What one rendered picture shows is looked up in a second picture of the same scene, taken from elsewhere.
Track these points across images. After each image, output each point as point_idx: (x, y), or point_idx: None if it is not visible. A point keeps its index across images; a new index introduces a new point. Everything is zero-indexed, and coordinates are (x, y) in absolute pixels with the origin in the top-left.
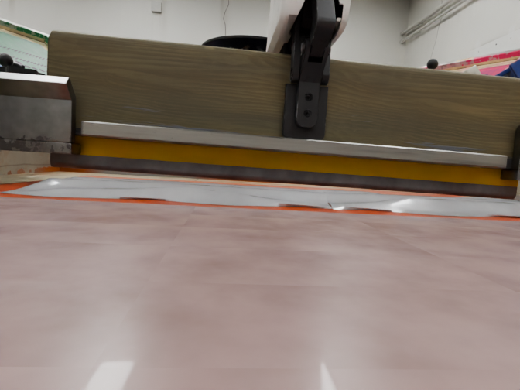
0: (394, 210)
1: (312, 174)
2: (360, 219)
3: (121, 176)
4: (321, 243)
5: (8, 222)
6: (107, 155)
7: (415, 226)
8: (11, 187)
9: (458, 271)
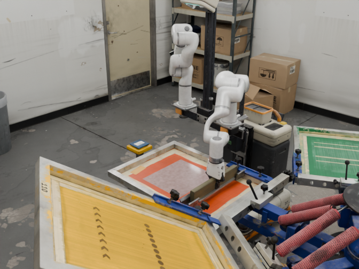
0: None
1: None
2: (195, 185)
3: (250, 190)
4: (192, 179)
5: (204, 174)
6: None
7: (191, 185)
8: None
9: (185, 179)
